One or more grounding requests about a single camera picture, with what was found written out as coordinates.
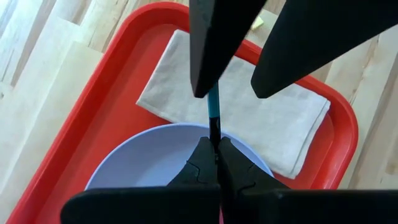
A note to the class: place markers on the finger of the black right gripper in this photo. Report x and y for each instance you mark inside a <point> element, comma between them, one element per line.
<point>217,37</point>
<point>311,37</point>

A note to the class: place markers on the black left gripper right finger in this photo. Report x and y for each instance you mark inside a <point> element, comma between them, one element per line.
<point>295,208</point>

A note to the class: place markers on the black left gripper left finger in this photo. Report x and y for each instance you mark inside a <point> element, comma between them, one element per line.
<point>140,208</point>

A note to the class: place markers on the lavender round plate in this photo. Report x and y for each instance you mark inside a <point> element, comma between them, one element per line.
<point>149,161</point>

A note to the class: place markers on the pale cloth napkin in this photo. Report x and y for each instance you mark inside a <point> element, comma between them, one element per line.
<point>264,124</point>

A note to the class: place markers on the red plastic tray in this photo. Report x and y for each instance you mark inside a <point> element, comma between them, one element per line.
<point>102,124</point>

